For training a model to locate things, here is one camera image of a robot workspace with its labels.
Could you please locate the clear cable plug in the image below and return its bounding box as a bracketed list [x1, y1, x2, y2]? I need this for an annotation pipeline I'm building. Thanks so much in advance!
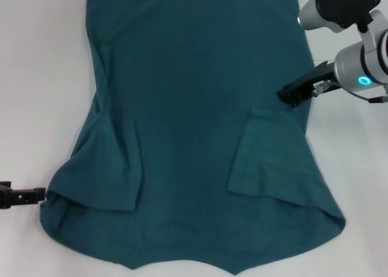
[313, 81, 330, 95]

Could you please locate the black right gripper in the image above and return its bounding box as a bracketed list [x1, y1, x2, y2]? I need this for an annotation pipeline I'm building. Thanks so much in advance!
[276, 59, 336, 108]

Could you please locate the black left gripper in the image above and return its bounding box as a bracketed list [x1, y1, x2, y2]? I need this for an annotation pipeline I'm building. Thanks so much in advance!
[0, 181, 47, 210]

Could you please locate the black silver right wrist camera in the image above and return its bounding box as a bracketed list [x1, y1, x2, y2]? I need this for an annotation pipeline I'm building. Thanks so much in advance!
[298, 0, 381, 33]

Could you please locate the teal blue t-shirt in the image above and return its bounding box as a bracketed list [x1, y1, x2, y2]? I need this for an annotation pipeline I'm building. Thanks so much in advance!
[38, 0, 346, 277]

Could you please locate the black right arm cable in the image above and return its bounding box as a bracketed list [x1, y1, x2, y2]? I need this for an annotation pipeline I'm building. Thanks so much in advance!
[344, 82, 388, 104]

